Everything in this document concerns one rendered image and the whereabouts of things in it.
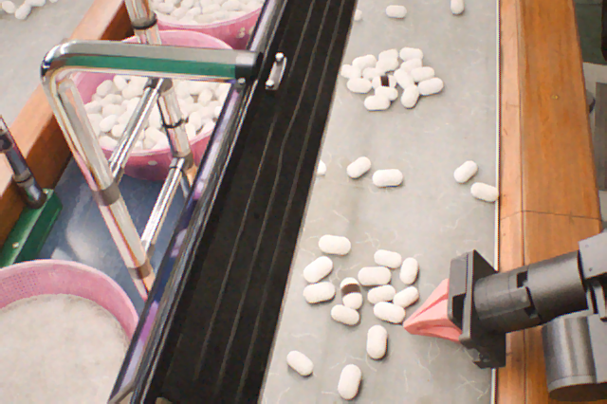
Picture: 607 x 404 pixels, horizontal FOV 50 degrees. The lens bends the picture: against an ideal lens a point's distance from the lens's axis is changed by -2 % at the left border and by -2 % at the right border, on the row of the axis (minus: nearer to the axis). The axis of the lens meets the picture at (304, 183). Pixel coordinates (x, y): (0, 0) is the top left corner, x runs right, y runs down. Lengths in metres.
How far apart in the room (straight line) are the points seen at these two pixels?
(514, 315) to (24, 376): 0.52
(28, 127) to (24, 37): 0.27
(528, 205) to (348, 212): 0.22
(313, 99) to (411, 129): 0.46
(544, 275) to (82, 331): 0.51
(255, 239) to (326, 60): 0.18
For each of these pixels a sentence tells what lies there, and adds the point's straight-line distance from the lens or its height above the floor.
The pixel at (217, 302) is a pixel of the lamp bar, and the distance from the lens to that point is 0.35.
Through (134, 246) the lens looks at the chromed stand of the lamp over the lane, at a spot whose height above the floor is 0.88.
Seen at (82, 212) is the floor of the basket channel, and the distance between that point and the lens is 0.99.
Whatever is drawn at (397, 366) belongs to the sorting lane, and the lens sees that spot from 0.72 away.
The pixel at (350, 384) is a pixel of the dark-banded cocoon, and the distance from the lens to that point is 0.69.
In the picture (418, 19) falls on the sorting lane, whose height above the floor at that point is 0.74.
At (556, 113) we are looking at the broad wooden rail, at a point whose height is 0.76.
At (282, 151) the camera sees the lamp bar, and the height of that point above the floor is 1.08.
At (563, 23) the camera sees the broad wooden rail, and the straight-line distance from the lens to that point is 1.11.
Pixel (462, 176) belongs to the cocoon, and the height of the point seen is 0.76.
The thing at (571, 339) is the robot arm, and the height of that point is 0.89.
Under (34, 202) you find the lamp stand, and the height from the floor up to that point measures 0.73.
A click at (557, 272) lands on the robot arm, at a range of 0.62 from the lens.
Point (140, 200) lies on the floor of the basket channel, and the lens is 0.97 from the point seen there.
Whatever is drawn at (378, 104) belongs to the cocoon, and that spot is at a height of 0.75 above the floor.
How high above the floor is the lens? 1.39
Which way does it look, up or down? 49 degrees down
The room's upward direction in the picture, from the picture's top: 5 degrees counter-clockwise
